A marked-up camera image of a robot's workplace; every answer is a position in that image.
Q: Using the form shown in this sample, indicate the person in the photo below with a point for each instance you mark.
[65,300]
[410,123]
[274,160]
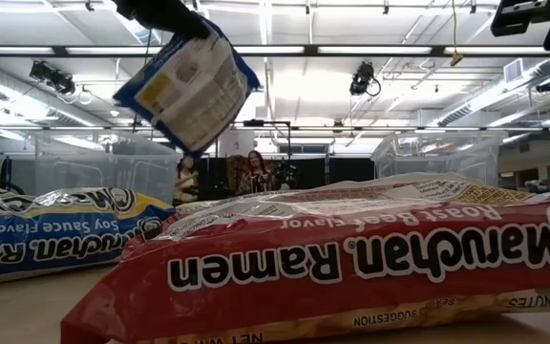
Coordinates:
[186,184]
[256,179]

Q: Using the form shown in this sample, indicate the long ceiling light rail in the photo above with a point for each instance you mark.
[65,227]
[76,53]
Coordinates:
[375,49]

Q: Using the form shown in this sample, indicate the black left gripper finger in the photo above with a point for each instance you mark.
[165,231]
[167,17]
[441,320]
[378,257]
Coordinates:
[170,16]

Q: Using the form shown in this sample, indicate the white container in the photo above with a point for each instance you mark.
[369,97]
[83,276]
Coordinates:
[237,143]

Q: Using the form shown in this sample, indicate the black room partition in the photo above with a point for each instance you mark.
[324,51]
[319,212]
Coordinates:
[346,169]

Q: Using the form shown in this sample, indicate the black ceiling-hung camera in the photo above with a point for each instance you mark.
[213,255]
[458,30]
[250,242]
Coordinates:
[363,79]
[53,76]

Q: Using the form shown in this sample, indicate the red roast beef ramen pack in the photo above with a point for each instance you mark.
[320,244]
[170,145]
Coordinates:
[303,267]

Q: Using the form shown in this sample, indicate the clear plastic bin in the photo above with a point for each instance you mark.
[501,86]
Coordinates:
[447,157]
[89,162]

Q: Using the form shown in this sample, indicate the blue soy sauce ramen pack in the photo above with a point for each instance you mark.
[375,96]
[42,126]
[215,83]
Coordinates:
[194,86]
[41,234]

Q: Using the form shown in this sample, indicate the silver ventilation duct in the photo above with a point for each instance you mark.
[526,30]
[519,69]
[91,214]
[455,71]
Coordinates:
[514,71]
[3,83]

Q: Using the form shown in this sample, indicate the black ceiling fixture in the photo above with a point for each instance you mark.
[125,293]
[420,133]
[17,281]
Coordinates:
[547,86]

